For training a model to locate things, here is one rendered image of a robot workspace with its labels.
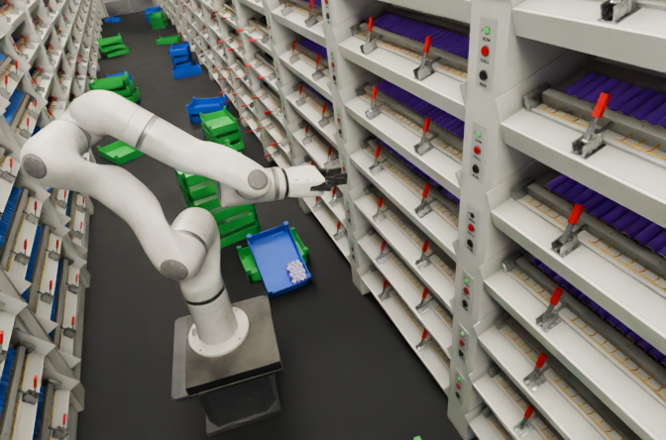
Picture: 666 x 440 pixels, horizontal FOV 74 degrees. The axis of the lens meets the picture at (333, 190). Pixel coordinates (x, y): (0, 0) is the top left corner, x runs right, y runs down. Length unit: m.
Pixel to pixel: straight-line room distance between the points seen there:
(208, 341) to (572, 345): 0.99
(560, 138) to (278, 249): 1.56
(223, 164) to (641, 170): 0.76
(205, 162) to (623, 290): 0.82
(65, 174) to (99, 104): 0.18
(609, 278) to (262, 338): 0.99
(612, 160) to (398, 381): 1.18
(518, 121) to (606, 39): 0.22
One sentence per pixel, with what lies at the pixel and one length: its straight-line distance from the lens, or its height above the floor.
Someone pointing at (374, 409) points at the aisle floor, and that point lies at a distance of 1.66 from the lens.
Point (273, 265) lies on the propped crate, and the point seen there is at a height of 0.07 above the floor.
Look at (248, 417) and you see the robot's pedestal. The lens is 1.69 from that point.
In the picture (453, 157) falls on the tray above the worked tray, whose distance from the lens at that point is 1.08.
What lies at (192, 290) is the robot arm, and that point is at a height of 0.57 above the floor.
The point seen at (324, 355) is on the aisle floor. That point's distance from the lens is 1.80.
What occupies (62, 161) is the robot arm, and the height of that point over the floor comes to 1.02.
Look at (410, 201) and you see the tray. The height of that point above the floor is 0.70.
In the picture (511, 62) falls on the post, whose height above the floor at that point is 1.18.
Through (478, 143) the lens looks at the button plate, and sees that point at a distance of 0.91.
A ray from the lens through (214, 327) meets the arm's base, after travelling 1.42.
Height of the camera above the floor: 1.43
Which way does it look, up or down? 33 degrees down
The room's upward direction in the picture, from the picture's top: 7 degrees counter-clockwise
